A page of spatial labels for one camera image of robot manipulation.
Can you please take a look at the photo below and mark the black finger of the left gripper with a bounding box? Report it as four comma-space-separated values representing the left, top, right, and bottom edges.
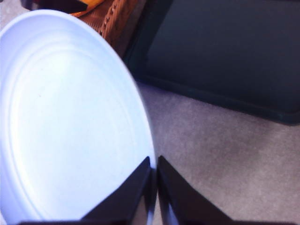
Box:
20, 0, 82, 14

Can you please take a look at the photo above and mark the orange corn cob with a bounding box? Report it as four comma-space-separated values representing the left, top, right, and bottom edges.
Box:
70, 0, 106, 17

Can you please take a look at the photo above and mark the brown wicker basket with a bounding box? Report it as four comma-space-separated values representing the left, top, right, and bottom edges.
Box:
77, 0, 146, 58

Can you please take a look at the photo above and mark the blue round plate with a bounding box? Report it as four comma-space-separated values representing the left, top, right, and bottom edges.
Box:
0, 8, 157, 225

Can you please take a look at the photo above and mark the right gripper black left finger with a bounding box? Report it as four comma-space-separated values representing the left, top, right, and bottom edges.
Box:
81, 156, 157, 225

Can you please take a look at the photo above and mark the black rectangular tray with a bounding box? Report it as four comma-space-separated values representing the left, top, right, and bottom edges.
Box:
123, 0, 300, 127

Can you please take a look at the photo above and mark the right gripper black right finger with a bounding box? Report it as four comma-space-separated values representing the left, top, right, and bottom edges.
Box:
157, 155, 237, 225

